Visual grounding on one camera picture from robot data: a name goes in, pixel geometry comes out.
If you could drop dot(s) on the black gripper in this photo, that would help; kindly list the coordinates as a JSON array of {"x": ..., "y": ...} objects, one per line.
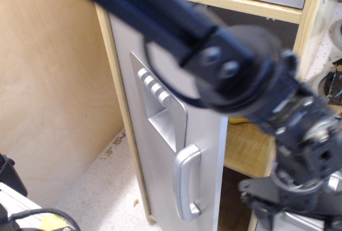
[{"x": 269, "y": 196}]

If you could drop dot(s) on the grey toy fridge door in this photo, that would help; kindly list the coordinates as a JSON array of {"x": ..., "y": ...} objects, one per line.
[{"x": 180, "y": 147}]

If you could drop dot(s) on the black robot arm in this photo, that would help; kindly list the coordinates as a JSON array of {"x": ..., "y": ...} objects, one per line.
[{"x": 243, "y": 71}]

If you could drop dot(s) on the grey oven door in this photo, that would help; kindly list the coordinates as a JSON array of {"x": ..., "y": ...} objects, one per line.
[{"x": 291, "y": 222}]

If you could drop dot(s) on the grey oven knob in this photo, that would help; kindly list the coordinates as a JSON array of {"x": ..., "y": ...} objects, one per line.
[{"x": 334, "y": 183}]

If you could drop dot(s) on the wooden toy kitchen cabinet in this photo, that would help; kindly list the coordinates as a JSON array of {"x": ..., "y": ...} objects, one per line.
[{"x": 247, "y": 150}]

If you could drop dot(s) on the yellow toy bell pepper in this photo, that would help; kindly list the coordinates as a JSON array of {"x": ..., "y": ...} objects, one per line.
[{"x": 237, "y": 120}]

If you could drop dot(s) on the white speckled toy sink counter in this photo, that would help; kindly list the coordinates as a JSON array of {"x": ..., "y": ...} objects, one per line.
[{"x": 324, "y": 47}]

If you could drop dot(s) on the orange tape piece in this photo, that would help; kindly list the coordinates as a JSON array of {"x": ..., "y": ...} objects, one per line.
[{"x": 52, "y": 222}]

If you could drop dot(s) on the black box at left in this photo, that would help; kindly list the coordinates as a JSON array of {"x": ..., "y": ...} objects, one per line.
[{"x": 10, "y": 177}]

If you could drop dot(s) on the aluminium rail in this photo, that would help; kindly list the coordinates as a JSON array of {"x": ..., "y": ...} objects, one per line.
[{"x": 15, "y": 202}]

